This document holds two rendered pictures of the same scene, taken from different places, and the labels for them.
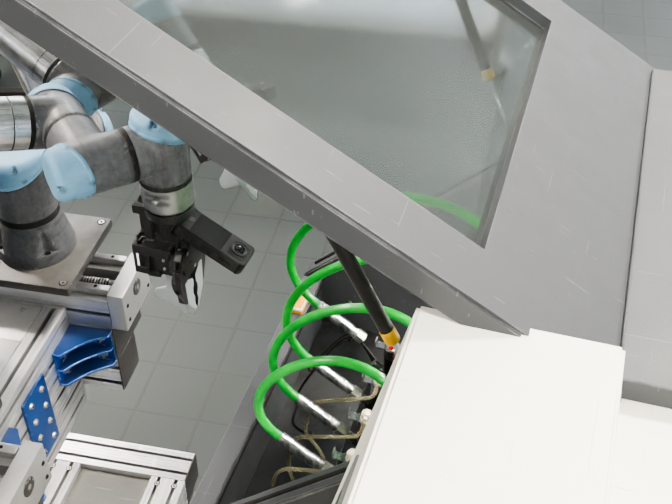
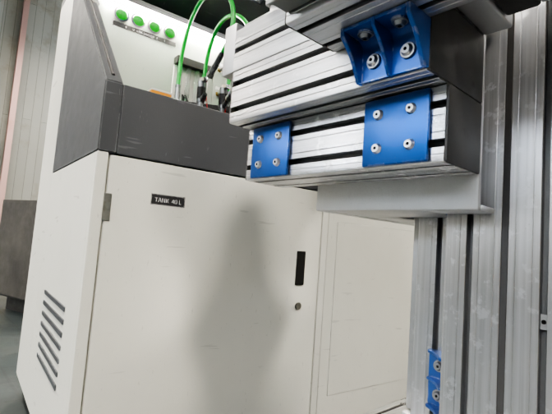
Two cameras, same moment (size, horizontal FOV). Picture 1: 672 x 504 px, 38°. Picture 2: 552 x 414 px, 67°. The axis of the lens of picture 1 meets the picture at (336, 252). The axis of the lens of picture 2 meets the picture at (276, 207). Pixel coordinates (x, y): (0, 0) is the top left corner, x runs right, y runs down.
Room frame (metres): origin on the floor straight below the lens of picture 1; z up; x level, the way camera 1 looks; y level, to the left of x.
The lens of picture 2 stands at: (2.03, 0.90, 0.62)
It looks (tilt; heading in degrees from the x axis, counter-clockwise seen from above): 5 degrees up; 217
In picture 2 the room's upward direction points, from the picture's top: 4 degrees clockwise
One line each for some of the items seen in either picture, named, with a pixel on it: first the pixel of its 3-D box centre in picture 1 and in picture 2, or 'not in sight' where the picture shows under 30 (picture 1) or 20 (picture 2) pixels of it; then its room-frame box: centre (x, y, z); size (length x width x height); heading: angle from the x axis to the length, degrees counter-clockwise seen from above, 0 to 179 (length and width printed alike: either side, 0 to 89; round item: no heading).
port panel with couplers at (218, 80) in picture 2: not in sight; (227, 94); (0.84, -0.28, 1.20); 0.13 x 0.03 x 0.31; 163
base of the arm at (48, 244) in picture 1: (32, 225); not in sight; (1.50, 0.59, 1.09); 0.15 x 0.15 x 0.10
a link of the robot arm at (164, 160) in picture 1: (159, 144); not in sight; (1.12, 0.24, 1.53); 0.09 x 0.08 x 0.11; 120
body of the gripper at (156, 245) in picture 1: (168, 234); not in sight; (1.12, 0.25, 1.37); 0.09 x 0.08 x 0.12; 73
